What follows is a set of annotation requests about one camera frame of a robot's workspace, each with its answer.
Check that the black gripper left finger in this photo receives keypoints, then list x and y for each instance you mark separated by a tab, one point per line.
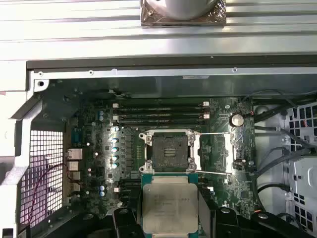
123	223

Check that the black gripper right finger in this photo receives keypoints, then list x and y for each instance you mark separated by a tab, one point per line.
227	223

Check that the silver topped CPU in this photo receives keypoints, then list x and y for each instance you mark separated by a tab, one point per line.
171	205

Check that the metal socket cover frame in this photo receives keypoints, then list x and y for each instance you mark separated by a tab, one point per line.
198	153

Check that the black RAM slot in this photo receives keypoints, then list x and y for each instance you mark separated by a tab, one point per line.
128	181
138	104
128	188
138	116
138	110
138	122

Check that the CPU socket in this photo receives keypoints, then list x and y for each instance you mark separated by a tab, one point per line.
168	138

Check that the blue top capacitor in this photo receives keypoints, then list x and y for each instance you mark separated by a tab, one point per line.
115	158
115	149
115	140
101	187
115	165
102	193

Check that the silver rear port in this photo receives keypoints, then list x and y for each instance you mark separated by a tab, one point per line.
74	166
74	187
74	153
74	176

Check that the blue rear port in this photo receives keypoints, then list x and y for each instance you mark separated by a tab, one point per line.
77	138

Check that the round coin battery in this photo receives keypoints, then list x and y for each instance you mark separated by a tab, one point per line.
236	120

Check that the green motherboard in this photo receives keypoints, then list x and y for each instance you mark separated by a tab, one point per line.
86	119

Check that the metal PC case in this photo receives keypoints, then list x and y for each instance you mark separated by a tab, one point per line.
148	74

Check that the square brown base plate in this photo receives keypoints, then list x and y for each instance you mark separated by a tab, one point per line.
148	15

